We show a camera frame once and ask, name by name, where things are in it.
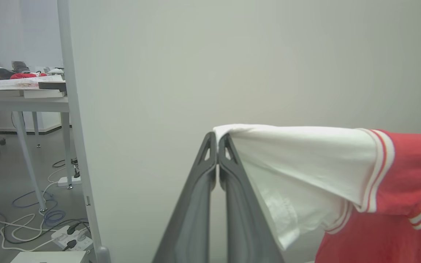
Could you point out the large white power strip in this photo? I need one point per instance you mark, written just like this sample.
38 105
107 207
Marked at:
73 237

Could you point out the black book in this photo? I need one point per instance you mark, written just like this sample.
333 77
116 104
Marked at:
53 86

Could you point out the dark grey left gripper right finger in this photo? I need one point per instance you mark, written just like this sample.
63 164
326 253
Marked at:
245 219

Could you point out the white metal-legged table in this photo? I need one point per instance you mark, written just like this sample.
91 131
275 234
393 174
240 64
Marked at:
24 104

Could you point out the white flat box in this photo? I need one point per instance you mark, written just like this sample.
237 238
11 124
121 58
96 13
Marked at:
49 257

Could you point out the white partition post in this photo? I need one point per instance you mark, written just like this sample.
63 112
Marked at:
75 128

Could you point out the red cloth item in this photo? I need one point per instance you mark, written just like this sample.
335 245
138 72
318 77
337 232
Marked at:
24 75

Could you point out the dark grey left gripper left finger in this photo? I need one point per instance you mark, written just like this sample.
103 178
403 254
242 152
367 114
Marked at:
192 219

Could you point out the stack of white books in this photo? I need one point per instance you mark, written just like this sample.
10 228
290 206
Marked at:
16 91

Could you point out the red and white shirt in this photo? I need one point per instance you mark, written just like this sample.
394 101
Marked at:
305 164

